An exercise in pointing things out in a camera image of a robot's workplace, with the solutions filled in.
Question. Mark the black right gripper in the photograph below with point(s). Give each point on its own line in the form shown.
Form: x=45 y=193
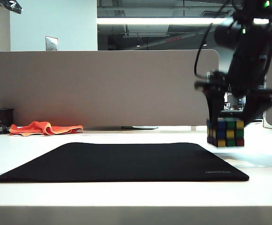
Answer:
x=245 y=75

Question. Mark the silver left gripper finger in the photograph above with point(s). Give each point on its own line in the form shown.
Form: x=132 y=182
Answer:
x=15 y=5

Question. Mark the scrambled Rubik's cube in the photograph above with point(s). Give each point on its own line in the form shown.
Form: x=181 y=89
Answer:
x=229 y=134

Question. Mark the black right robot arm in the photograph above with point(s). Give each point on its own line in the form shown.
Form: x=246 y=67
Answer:
x=250 y=35

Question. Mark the black UGREEN mouse pad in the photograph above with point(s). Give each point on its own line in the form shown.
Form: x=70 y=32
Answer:
x=117 y=164

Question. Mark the round black ottoman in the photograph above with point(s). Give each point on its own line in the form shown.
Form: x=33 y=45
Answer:
x=231 y=113

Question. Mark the black ceiling spot lamp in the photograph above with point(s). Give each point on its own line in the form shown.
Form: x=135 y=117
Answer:
x=205 y=42

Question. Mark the black mesh pen holder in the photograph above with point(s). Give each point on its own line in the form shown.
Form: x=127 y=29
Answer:
x=0 y=121

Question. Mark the flat dark grey tray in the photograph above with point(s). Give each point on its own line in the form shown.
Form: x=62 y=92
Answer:
x=126 y=128

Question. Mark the long ceiling light strip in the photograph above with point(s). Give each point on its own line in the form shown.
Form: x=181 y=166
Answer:
x=161 y=21

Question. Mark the orange cloth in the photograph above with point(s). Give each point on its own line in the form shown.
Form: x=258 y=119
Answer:
x=42 y=128

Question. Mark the wide grey desk divider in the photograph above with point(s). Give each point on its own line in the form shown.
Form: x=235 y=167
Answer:
x=103 y=89

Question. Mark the metal wall switch plate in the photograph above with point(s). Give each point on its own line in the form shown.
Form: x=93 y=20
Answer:
x=51 y=43

